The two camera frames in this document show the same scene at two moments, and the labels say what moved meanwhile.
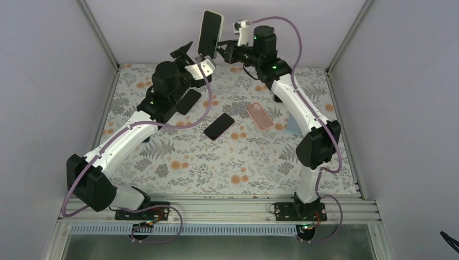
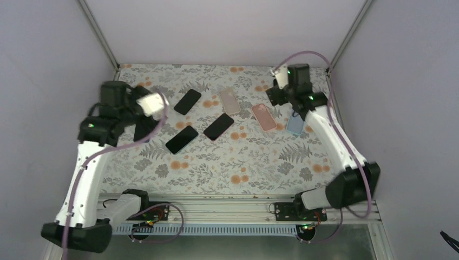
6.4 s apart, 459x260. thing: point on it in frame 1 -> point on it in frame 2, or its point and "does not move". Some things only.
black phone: (218, 126) does not move
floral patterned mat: (241, 140) does not move
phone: (188, 102) does not move
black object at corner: (447, 238) does not move
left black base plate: (160, 213) does not move
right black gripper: (230, 54) -> (274, 91)
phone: (209, 34) -> (181, 141)
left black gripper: (182, 52) -> (149, 125)
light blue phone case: (292, 125) does not move
